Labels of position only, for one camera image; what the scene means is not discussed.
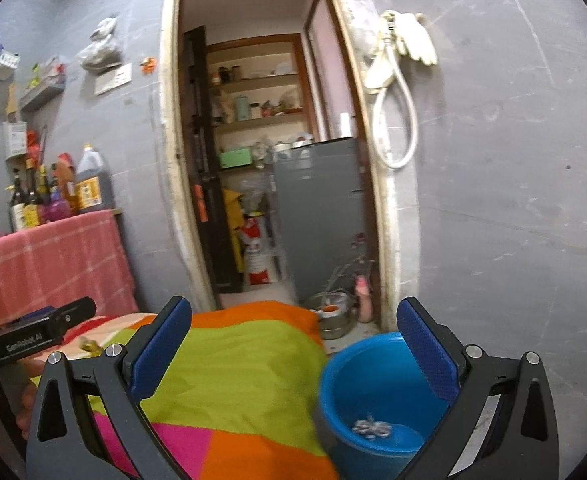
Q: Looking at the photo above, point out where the yellowish food scrap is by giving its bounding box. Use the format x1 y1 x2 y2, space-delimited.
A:
80 337 103 358

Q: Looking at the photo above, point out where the person's left hand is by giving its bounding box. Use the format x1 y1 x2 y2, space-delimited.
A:
16 359 45 440

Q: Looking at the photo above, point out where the pink checked cloth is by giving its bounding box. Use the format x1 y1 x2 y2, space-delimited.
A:
0 210 138 326

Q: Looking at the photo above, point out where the purple bottle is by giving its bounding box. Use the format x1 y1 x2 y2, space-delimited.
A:
47 192 72 222

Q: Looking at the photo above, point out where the dark sauce bottle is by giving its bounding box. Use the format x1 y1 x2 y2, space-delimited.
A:
10 168 28 232

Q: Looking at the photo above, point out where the blue plastic bucket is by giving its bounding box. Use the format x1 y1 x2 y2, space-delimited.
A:
318 333 459 479

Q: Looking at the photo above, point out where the large soy sauce jug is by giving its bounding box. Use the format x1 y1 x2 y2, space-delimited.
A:
74 144 115 214

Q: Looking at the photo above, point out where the colourful patchwork table cloth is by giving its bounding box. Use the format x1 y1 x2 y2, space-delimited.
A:
57 301 337 479

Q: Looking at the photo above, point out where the pink bottle on floor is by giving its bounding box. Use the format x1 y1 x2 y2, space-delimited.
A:
355 274 374 323

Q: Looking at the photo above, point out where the steel pot on floor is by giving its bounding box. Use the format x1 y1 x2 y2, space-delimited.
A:
303 289 356 340

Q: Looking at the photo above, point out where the yellow bag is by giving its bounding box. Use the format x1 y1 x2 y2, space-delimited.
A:
223 188 244 274

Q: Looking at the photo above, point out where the green plastic box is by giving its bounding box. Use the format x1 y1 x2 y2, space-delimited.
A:
218 148 253 169

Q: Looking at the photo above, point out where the hanging plastic bag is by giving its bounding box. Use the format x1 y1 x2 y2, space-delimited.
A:
76 16 123 73

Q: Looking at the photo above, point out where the grey refrigerator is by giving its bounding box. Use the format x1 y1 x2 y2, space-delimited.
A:
272 138 367 302

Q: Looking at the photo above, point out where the wooden shelf unit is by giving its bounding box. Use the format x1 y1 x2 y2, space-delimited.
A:
206 32 319 170

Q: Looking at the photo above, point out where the grey wall shelf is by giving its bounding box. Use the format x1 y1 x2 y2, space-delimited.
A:
19 78 66 113

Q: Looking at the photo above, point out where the white wall socket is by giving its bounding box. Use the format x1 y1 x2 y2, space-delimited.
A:
94 63 133 96

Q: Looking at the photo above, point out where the white hose loop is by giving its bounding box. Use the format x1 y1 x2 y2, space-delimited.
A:
365 41 421 170

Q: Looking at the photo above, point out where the white glove on wall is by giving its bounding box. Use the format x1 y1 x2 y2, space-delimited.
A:
381 10 439 66

